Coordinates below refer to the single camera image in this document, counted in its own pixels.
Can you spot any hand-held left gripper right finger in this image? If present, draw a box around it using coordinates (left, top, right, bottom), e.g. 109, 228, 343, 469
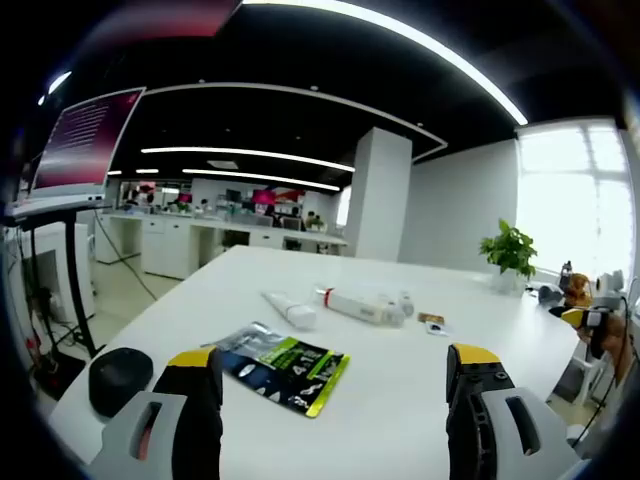
444, 342, 591, 480

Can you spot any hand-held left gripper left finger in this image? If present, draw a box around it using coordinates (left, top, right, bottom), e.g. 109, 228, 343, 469
89, 346, 225, 480

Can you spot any green and black skincare sachet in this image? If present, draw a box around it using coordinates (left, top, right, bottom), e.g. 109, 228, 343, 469
200, 320, 352, 421

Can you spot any white skincare tube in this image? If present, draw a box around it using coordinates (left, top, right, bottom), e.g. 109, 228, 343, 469
261, 290, 319, 332

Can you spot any tall white red-ringed skincare bottle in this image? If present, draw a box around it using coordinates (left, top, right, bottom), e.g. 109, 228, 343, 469
313, 283, 384, 326

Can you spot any brown plush toy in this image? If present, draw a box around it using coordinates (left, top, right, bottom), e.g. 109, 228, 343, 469
564, 273, 594, 307

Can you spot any black round object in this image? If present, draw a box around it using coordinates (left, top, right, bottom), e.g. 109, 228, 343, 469
88, 347, 155, 420

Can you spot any bright window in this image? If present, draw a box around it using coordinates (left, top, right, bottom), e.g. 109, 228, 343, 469
514, 119, 637, 282

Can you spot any green potted plant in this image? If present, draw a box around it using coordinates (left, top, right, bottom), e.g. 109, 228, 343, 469
478, 218, 540, 297

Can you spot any white office counter row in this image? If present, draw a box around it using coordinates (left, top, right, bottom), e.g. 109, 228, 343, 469
94, 207, 349, 281

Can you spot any white square pillar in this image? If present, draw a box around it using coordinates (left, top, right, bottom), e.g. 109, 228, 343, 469
343, 126, 414, 264

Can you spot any pink screen monitor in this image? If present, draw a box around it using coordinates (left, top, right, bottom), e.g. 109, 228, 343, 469
29, 87, 148, 195

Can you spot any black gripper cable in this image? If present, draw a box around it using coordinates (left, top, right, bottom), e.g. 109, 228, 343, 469
573, 349, 617, 449

